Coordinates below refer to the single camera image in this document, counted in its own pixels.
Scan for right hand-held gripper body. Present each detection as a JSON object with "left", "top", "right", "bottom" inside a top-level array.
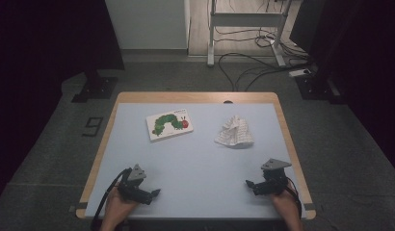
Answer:
[{"left": 260, "top": 158, "right": 292, "bottom": 195}]

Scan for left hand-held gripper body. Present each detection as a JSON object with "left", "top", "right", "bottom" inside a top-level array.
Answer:
[{"left": 118, "top": 164, "right": 153, "bottom": 204}]

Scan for white cloth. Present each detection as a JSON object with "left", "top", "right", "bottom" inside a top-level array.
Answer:
[{"left": 214, "top": 115, "right": 255, "bottom": 149}]

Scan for caterpillar picture book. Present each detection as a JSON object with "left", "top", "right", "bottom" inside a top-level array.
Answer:
[{"left": 145, "top": 108, "right": 195, "bottom": 142}]

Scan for person's left hand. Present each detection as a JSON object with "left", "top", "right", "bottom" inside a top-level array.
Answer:
[{"left": 102, "top": 186, "right": 139, "bottom": 226}]

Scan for person's right hand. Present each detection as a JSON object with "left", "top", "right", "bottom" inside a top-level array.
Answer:
[{"left": 270, "top": 189, "right": 300, "bottom": 223}]

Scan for black floor tape marker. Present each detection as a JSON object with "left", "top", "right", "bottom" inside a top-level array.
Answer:
[{"left": 82, "top": 116, "right": 104, "bottom": 138}]

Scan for black stand base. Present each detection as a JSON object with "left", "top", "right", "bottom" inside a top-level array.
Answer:
[
  {"left": 295, "top": 75, "right": 348, "bottom": 105},
  {"left": 70, "top": 68, "right": 119, "bottom": 104}
]

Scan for wooden table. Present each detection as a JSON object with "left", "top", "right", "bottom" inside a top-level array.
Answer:
[{"left": 75, "top": 91, "right": 317, "bottom": 220}]

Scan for white power strip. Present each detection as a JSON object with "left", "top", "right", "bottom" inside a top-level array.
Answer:
[{"left": 288, "top": 67, "right": 312, "bottom": 78}]

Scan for black curtain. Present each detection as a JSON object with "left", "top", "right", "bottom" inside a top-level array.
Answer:
[
  {"left": 288, "top": 0, "right": 395, "bottom": 177},
  {"left": 0, "top": 0, "right": 125, "bottom": 206}
]

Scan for white cabinet panel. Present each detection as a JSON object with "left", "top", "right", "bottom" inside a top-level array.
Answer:
[{"left": 104, "top": 0, "right": 191, "bottom": 51}]

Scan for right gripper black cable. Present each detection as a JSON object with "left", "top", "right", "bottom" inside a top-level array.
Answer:
[{"left": 283, "top": 177, "right": 303, "bottom": 219}]

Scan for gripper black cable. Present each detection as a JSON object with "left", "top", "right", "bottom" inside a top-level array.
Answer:
[
  {"left": 90, "top": 167, "right": 133, "bottom": 231},
  {"left": 283, "top": 177, "right": 303, "bottom": 219}
]

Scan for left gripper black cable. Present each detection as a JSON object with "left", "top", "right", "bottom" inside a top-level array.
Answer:
[{"left": 90, "top": 167, "right": 133, "bottom": 231}]

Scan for black floor cable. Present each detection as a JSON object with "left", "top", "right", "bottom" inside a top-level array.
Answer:
[{"left": 217, "top": 52, "right": 315, "bottom": 92}]

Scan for tangled black cables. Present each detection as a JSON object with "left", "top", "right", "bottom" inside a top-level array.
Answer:
[{"left": 214, "top": 25, "right": 310, "bottom": 62}]

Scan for white metal desk frame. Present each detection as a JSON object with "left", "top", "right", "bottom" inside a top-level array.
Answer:
[{"left": 206, "top": 0, "right": 293, "bottom": 67}]

